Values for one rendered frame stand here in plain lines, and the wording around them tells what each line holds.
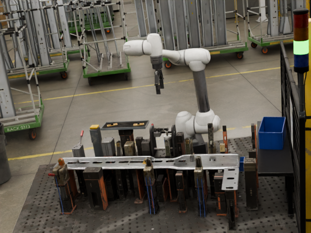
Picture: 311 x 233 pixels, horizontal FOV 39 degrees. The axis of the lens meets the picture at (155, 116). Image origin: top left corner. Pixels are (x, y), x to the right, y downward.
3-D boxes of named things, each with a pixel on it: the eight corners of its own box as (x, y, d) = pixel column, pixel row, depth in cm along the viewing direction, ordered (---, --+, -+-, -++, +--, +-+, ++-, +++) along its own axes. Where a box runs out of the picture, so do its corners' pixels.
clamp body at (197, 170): (195, 218, 301) (189, 172, 289) (196, 208, 311) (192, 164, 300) (208, 218, 298) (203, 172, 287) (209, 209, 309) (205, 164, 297)
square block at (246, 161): (245, 211, 301) (243, 162, 289) (246, 204, 309) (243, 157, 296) (258, 211, 299) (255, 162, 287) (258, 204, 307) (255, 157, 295)
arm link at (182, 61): (167, 49, 364) (183, 47, 359) (173, 52, 381) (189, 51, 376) (168, 65, 363) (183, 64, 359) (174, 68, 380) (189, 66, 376)
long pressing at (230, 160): (49, 171, 329) (49, 169, 328) (61, 158, 350) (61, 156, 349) (239, 169, 297) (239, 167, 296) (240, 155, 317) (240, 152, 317)
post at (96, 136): (97, 178, 372) (88, 130, 358) (100, 174, 379) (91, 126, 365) (106, 178, 371) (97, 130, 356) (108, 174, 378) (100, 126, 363)
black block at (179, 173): (177, 214, 307) (172, 177, 297) (179, 206, 317) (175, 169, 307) (188, 215, 305) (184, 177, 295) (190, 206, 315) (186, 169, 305)
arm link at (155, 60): (148, 57, 316) (149, 65, 318) (160, 56, 314) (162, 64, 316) (151, 54, 324) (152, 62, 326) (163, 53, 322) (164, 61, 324)
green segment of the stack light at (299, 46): (294, 55, 209) (294, 42, 207) (293, 52, 216) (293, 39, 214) (309, 53, 208) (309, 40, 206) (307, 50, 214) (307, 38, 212)
